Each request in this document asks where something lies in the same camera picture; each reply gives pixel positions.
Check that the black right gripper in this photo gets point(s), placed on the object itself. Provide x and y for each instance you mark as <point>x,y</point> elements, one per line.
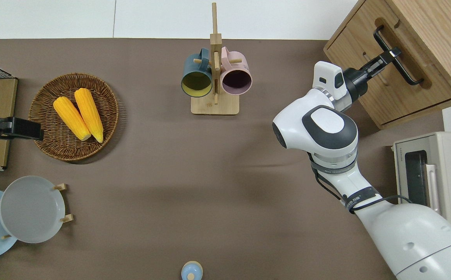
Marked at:
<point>355,83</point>

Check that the light wooden drawer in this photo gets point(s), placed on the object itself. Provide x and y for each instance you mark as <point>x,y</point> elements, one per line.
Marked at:
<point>437,93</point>

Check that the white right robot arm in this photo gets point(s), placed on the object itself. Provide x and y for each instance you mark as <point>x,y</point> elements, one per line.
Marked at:
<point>295,128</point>

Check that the brown wicker basket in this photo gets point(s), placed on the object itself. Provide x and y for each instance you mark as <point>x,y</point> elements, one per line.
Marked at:
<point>54,144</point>

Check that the yellow corn cob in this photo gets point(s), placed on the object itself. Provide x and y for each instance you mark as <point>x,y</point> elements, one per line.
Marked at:
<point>72,118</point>
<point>89,112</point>

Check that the light wooden cabinet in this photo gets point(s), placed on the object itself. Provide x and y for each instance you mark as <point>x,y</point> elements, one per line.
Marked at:
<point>443,31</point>

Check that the wooden plate rack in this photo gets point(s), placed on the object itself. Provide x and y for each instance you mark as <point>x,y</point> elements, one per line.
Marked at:
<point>63,186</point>

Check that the grey plate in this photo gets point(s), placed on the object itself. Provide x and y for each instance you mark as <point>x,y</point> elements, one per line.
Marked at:
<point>31,210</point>

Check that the pink mug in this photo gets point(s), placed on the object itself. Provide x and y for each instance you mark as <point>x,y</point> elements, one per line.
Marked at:
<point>245,68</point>

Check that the dark teal mug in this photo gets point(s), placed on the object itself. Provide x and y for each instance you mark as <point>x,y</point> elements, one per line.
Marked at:
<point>191,66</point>

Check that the wooden mug tree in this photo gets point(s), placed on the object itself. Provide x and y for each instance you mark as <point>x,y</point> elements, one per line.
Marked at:
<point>214,107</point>

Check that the small blue round bell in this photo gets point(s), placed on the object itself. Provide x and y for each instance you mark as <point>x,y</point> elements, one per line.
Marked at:
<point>191,270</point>

